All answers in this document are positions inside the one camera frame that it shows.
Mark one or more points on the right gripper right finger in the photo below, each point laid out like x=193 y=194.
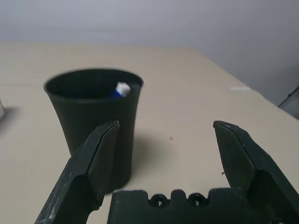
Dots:
x=245 y=158

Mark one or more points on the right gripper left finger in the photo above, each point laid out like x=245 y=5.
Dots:
x=86 y=168

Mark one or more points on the white marker blue cap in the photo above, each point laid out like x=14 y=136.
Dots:
x=121 y=91

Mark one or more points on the black plastic cup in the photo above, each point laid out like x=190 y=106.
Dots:
x=93 y=130

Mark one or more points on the black stand pole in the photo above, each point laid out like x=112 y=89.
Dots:
x=289 y=95

